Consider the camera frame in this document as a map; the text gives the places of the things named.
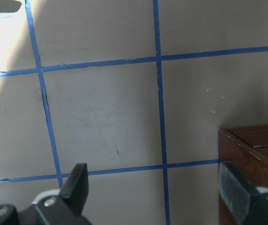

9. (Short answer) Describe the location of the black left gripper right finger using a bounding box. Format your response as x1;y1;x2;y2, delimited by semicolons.
218;162;260;225

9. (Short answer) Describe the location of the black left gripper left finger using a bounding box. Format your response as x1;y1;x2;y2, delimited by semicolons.
59;163;89;216

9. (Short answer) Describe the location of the dark wooden drawer cabinet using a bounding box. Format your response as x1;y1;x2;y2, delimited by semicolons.
218;124;268;225

